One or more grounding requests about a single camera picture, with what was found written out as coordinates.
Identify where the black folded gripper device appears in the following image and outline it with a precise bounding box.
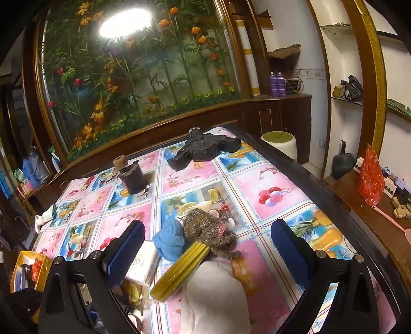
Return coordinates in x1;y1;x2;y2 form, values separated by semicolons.
167;127;241;170

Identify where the pink fly swatter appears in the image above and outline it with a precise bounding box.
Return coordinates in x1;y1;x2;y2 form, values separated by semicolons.
372;206;411;245

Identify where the metal wire rack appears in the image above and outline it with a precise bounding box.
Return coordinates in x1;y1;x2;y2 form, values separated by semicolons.
284;77;304;94

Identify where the dark green vase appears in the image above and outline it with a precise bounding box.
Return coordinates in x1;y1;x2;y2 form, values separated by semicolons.
331;140;356;180

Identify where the yellow cardboard box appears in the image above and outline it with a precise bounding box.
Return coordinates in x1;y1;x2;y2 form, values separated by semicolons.
10;251;52;293

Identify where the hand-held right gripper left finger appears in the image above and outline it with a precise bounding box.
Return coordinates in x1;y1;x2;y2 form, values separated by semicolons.
39;220;146;334

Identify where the black bag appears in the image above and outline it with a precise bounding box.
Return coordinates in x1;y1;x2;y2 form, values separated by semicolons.
341;75;363;99

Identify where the tan wooden object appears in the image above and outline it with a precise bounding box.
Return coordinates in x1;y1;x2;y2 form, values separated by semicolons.
390;197;411;221

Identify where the white yellow rolled poster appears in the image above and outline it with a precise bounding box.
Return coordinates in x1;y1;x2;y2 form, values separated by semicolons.
235;18;261;97

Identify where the dark woven basket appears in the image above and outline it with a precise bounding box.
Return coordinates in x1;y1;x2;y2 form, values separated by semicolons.
268;44;303;68

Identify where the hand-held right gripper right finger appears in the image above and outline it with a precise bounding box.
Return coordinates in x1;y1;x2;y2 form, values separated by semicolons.
270;219;381;334

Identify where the blue knitted cloth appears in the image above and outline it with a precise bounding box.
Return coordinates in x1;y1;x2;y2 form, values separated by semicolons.
152;218;187;263

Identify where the yellow sponge pack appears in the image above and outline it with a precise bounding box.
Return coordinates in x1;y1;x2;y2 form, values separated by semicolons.
150;241;211;303

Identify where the white soft cloth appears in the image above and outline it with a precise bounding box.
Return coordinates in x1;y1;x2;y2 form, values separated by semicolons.
179;260;251;334

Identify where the artificial flower glass display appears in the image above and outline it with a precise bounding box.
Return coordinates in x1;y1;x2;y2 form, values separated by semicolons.
33;0;251;162

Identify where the glass wall shelf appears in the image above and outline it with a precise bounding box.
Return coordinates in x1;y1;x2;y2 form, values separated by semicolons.
330;96;363;107
320;23;354;36

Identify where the green topped white stool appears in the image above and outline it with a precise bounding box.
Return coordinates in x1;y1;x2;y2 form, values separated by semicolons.
260;131;298;161

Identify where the blue thermos jug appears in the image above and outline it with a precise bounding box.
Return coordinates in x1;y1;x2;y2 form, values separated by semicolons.
22;152;49;189

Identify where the red plastic bag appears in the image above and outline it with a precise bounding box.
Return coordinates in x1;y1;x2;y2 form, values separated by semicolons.
357;143;385;206

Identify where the black cylinder with wooden spool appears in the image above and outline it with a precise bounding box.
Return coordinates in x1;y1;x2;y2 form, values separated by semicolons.
113;155;148;196

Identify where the plain white tissue pack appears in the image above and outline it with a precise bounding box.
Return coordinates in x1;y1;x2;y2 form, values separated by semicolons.
124;241;160;286

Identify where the white sock with green stripe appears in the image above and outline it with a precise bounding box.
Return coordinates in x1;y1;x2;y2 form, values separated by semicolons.
35;203;60;227

